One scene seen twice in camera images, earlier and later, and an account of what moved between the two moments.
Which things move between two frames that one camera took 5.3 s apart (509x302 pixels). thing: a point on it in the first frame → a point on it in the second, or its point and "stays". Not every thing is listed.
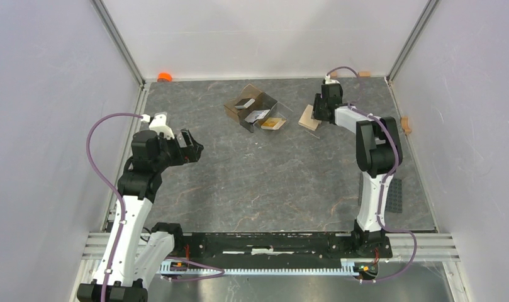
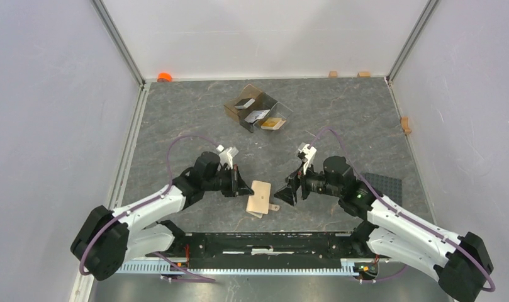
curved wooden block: x=404 y=122 stays
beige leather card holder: x=307 y=121 → x=258 y=203
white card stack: x=257 y=114 stays
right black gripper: x=318 y=102 → x=288 y=194
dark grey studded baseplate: x=394 y=202 stays
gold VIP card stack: x=273 y=123 stays
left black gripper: x=192 y=155 → x=238 y=186
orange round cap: x=164 y=77 stays
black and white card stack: x=245 y=103 stays
